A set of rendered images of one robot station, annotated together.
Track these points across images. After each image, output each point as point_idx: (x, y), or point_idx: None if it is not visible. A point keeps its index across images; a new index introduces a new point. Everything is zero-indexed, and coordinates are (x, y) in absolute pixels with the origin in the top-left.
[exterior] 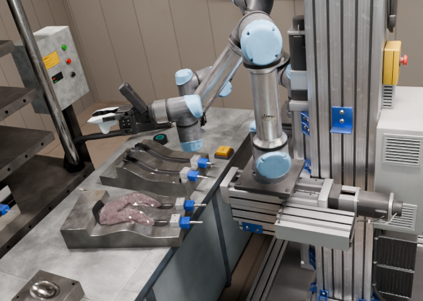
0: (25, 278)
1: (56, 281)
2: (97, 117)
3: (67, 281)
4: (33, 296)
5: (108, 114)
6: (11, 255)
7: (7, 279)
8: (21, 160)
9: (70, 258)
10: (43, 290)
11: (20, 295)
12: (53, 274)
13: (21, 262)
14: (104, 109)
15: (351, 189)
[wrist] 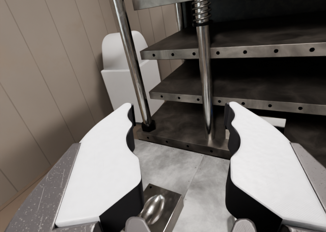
0: (190, 185)
1: (161, 218)
2: (109, 120)
3: (159, 231)
4: (149, 201)
5: (104, 169)
6: (218, 163)
7: (190, 172)
8: (324, 110)
9: (216, 222)
10: (159, 208)
11: (152, 189)
12: (172, 210)
13: (210, 174)
14: (258, 127)
15: None
